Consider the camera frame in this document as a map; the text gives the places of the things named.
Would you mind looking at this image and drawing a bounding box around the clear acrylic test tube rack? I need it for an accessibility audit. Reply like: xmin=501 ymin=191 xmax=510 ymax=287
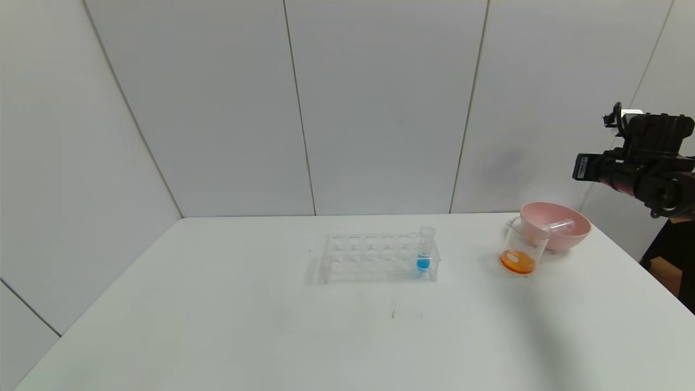
xmin=320 ymin=234 xmax=439 ymax=284

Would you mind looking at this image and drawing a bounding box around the test tube with blue pigment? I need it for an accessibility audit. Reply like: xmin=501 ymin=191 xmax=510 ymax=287
xmin=416 ymin=226 xmax=435 ymax=273

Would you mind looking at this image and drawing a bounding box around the clear plastic beaker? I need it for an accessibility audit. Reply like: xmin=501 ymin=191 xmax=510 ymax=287
xmin=498 ymin=217 xmax=549 ymax=276

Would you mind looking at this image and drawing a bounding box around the pink bowl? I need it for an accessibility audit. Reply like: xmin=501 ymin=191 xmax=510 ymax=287
xmin=519 ymin=202 xmax=592 ymax=251

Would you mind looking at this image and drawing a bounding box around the brown cardboard box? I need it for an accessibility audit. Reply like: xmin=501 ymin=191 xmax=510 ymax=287
xmin=649 ymin=258 xmax=683 ymax=297

